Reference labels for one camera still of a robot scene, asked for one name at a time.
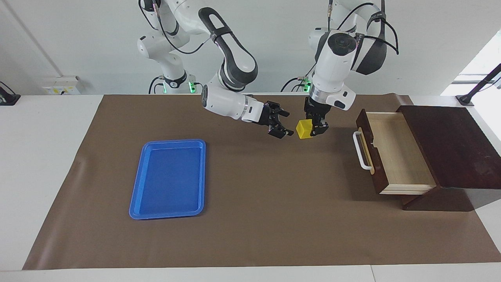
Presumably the black left arm base cable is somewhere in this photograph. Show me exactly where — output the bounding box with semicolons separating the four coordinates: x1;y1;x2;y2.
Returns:
280;76;310;93

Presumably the yellow cube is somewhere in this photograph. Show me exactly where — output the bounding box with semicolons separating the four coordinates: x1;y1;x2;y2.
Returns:
296;119;314;139

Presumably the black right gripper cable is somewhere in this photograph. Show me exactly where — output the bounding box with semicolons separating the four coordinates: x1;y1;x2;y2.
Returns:
154;0;214;55

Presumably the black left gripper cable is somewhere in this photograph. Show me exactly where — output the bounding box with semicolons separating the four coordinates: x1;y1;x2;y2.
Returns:
328;0;400;56

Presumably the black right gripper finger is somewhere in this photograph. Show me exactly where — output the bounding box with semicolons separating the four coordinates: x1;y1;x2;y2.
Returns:
270;103;291;117
269;117;294;139

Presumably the blue plastic tray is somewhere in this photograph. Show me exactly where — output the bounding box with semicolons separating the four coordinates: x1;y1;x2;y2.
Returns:
129;139;207;220

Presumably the wooden drawer with white handle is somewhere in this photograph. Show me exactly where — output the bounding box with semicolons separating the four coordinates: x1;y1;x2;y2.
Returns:
353;109;438;195

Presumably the brown table mat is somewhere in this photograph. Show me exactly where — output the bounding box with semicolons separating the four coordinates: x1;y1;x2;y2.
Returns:
22;94;501;271

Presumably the dark wooden drawer cabinet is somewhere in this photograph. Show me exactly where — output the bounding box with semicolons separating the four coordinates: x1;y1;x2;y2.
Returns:
396;105;501;212

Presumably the white wall socket box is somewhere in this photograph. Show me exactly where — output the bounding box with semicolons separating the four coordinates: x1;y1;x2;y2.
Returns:
42;76;81;95

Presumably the black table clamp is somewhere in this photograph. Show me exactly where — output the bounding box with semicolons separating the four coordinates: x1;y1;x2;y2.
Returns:
0;81;21;106

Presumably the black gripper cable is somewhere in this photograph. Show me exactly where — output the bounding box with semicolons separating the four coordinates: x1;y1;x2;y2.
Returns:
154;0;214;55
328;0;400;56

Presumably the black camera stand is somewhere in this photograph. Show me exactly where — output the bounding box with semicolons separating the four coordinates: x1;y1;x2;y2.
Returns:
456;63;501;107

